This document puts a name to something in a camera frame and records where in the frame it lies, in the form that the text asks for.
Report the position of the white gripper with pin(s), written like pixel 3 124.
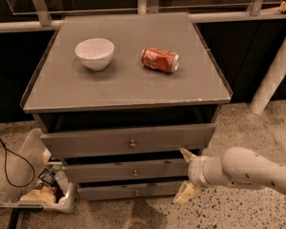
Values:
pixel 196 172

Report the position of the grey drawer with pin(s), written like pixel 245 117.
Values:
pixel 139 190
pixel 127 170
pixel 110 142

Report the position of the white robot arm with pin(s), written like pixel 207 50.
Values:
pixel 237 167

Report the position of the grey top drawer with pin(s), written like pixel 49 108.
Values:
pixel 110 142

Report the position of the grey bottom drawer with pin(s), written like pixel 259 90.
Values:
pixel 139 190

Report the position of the grey drawer cabinet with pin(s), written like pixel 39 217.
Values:
pixel 66 96

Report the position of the red soda can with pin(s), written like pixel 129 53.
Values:
pixel 161 60

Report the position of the green snack packet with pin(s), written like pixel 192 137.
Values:
pixel 56 168

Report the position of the dark blue snack packet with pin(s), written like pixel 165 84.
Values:
pixel 47 176

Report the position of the yellow chip bag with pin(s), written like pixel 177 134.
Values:
pixel 42 192

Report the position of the white ceramic bowl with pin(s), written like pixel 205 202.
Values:
pixel 95 53

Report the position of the clear plastic bin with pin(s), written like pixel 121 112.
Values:
pixel 23 171

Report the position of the white metal railing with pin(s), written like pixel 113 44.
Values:
pixel 49 15

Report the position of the white diagonal post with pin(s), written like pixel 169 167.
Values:
pixel 270 82

